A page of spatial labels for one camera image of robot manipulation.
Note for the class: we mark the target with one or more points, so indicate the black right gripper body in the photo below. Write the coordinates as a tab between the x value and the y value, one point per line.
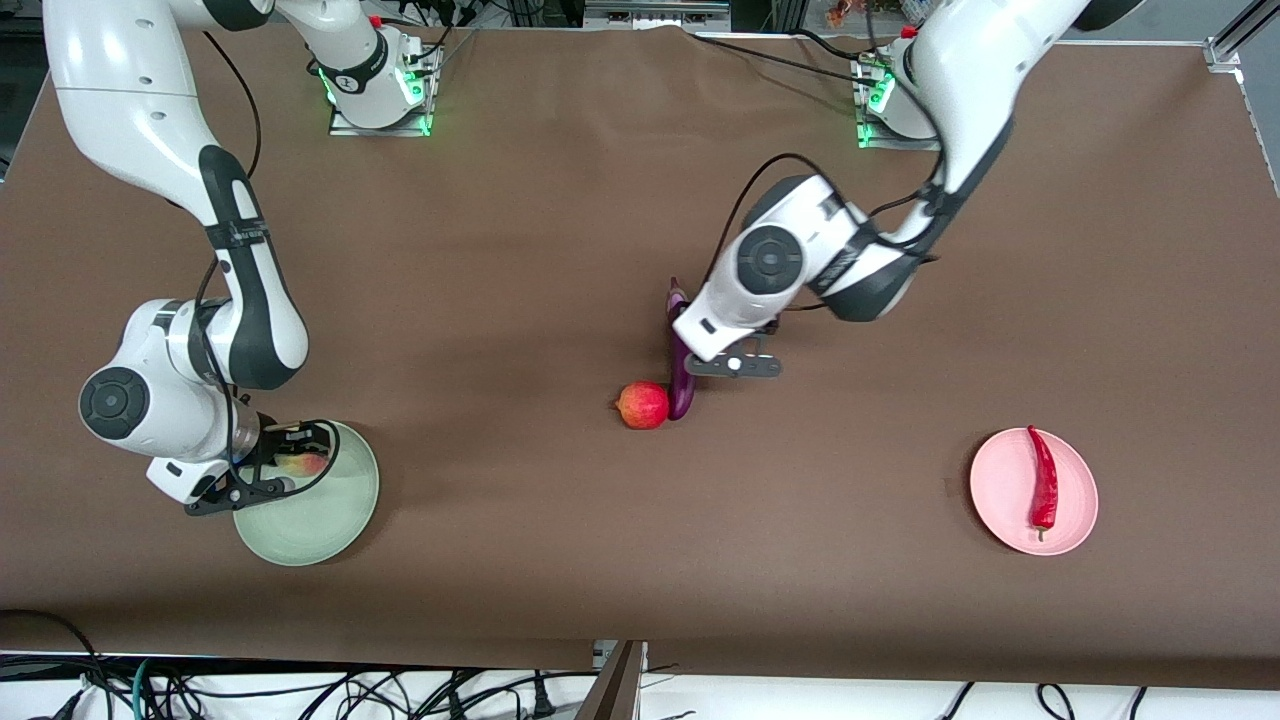
268	445

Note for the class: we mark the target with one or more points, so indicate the yellow-pink peach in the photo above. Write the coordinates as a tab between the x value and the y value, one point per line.
300	465

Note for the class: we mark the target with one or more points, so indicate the long purple eggplant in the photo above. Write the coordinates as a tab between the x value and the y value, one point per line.
681	395

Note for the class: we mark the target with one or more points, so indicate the red apple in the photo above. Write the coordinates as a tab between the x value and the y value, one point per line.
644	405

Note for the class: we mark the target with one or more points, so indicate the red chili pepper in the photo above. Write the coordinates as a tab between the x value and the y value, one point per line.
1045	480

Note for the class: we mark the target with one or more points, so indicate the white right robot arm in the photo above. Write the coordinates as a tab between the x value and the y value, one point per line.
130	100

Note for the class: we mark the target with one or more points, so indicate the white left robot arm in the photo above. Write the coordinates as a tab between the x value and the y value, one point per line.
980	60

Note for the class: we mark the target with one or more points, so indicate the pale green plate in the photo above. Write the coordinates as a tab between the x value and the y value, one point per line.
310	525

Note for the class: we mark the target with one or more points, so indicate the brown table cover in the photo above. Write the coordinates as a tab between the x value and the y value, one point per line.
500	250

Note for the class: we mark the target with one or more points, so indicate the pink plate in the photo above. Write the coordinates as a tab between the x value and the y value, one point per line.
1010	480

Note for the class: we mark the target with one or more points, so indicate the orange background object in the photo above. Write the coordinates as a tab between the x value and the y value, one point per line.
840	12

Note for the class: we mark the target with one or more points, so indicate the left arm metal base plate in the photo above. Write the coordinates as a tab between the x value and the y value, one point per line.
868	125

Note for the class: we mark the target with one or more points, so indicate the aluminium frame bar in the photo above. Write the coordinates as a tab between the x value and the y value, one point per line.
655	14

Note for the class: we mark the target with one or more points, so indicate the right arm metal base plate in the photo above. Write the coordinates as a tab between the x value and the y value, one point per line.
432	95

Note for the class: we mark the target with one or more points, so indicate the grey metal post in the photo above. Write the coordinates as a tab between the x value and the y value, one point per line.
615	685

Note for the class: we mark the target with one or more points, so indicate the metal corner bracket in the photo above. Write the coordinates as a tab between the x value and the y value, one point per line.
1224	55

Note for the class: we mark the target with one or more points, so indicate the aluminium extrusion rail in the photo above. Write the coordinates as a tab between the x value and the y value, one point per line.
1245	28

